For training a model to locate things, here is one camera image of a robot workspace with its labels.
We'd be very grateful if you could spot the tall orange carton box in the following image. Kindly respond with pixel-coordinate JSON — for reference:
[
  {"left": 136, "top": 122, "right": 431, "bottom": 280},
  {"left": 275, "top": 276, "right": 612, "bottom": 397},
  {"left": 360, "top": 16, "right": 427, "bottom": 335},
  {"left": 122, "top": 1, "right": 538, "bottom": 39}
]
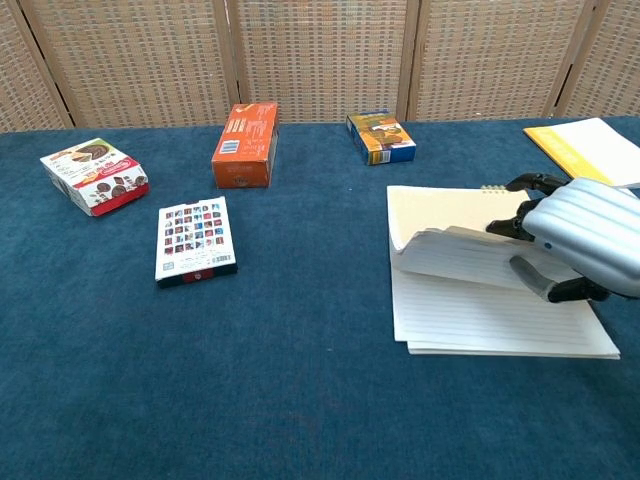
[{"left": 211, "top": 102, "right": 280, "bottom": 190}]

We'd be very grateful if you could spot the yellow white notebook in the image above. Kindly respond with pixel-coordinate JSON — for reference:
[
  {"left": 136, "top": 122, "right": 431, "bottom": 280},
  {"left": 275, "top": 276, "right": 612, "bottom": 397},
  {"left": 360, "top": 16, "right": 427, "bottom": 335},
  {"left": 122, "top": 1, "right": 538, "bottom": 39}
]
[{"left": 522, "top": 117, "right": 640, "bottom": 187}]

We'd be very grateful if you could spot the red white cookie box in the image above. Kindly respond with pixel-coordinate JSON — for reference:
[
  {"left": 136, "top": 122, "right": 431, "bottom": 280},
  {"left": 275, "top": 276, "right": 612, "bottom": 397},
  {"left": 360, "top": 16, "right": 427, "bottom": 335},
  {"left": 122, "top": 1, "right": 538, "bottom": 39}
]
[{"left": 39, "top": 138, "right": 151, "bottom": 218}]

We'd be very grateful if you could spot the white picture grid box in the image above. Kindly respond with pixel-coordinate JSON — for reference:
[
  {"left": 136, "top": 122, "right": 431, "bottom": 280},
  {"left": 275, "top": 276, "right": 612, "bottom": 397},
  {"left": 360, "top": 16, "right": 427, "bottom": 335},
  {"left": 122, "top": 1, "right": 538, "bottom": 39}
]
[{"left": 154, "top": 196, "right": 239, "bottom": 289}]

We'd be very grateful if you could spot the blue carpeted table surface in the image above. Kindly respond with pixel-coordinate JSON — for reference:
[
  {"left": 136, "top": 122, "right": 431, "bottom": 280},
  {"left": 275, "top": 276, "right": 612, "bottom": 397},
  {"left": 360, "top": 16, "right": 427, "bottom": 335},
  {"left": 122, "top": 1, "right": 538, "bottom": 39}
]
[{"left": 0, "top": 116, "right": 640, "bottom": 480}]

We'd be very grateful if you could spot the white lined notebook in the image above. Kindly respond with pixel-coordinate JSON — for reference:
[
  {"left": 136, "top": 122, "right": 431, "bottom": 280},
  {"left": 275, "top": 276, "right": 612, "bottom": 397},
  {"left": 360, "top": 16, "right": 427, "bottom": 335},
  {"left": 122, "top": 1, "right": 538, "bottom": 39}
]
[{"left": 386, "top": 183, "right": 622, "bottom": 361}]

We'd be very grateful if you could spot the woven rattan folding screen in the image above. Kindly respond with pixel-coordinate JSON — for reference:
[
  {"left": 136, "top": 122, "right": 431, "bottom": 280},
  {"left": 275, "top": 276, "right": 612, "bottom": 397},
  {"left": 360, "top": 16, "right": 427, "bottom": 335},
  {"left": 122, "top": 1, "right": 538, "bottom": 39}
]
[{"left": 0, "top": 0, "right": 640, "bottom": 133}]

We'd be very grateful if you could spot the blue orange snack box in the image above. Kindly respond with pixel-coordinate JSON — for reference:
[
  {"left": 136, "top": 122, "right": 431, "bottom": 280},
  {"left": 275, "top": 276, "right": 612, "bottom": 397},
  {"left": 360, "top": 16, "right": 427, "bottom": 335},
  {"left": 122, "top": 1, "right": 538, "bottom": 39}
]
[{"left": 346, "top": 110, "right": 417, "bottom": 167}]

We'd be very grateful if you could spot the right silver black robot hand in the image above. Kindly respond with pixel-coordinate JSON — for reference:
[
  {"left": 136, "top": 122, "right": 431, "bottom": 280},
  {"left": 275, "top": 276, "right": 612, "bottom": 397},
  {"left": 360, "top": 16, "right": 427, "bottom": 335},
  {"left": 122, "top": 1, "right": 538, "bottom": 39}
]
[{"left": 485, "top": 172, "right": 640, "bottom": 305}]

